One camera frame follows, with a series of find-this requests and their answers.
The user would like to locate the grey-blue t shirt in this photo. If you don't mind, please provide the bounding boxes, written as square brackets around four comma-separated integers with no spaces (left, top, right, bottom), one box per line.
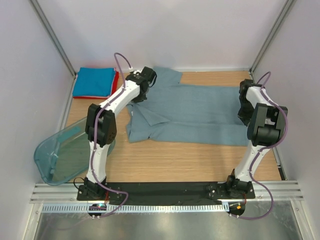
[126,66,248,146]

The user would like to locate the translucent teal plastic basket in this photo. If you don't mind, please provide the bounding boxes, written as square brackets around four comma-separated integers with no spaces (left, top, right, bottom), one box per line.
[33,117,116,186]

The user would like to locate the purple cable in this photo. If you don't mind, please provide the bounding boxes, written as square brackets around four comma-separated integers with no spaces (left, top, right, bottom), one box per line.
[89,52,129,218]
[229,71,289,221]

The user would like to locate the folded red t shirt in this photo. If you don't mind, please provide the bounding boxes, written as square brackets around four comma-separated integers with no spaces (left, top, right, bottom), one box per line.
[72,70,120,100]

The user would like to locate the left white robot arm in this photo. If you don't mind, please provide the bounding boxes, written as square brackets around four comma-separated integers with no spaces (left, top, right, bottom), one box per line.
[77,66,157,201]

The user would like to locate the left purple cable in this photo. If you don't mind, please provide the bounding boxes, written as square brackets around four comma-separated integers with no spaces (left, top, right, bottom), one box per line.
[89,52,129,218]

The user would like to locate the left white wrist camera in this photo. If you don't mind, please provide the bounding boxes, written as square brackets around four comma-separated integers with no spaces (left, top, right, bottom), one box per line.
[128,67,142,75]

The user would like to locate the slotted grey cable duct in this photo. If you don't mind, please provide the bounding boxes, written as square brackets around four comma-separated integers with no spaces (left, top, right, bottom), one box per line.
[41,203,229,214]

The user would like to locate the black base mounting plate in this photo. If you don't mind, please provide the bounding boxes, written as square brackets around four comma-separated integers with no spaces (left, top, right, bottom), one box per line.
[76,181,256,206]

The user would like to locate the aluminium frame post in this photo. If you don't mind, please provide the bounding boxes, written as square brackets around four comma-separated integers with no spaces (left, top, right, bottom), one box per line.
[27,0,77,77]
[249,0,296,78]

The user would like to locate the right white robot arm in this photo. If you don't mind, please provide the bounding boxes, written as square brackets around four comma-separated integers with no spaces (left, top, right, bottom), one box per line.
[225,79,288,199]

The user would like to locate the right aluminium frame post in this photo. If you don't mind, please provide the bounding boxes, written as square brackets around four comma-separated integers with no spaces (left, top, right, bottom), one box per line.
[249,0,296,78]

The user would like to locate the left aluminium frame post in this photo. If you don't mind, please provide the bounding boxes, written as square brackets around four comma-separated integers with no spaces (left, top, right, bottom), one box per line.
[27,0,77,77]

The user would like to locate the aluminium extrusion rail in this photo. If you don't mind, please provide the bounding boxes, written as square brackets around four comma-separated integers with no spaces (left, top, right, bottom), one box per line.
[30,180,304,203]

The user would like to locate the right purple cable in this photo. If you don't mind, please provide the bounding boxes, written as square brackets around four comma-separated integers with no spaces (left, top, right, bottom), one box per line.
[229,71,289,221]

